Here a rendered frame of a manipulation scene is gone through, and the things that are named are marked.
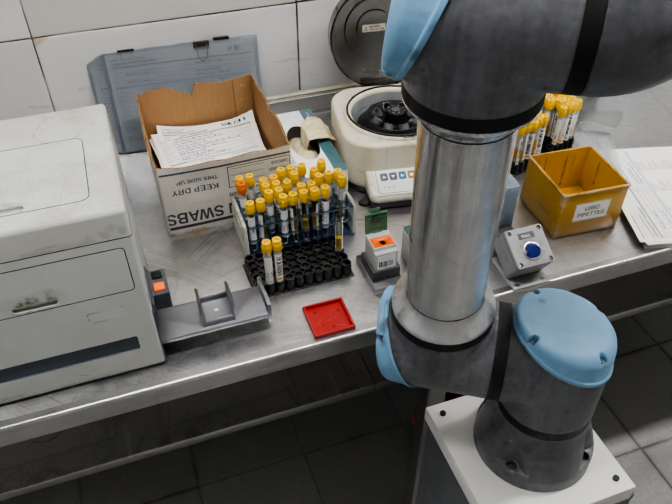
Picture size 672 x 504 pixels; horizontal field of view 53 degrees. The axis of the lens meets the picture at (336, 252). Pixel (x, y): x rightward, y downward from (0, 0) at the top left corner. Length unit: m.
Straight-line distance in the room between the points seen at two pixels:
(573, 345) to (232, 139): 0.86
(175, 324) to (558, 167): 0.77
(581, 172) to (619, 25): 0.94
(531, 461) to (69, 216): 0.63
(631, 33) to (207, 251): 0.89
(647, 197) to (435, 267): 0.83
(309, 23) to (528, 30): 1.06
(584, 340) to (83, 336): 0.65
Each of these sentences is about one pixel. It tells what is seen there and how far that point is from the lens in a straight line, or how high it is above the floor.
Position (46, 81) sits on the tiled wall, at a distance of 1.48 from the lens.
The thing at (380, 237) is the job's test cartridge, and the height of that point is 0.95.
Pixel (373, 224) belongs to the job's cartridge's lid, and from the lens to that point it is 1.12.
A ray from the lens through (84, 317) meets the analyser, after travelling 0.97.
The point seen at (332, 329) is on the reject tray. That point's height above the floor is 0.88.
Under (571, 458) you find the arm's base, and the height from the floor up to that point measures 0.95.
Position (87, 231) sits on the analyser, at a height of 1.15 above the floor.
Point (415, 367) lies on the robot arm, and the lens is 0.78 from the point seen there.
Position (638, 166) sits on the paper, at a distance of 1.52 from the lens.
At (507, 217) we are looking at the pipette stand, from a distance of 1.27.
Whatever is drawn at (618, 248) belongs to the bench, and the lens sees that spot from 1.32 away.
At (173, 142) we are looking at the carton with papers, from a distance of 1.42.
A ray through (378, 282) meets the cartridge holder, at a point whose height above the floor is 0.89.
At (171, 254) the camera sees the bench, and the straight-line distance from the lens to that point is 1.24.
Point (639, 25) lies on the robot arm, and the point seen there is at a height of 1.50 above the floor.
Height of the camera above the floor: 1.68
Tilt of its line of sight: 42 degrees down
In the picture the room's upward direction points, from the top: straight up
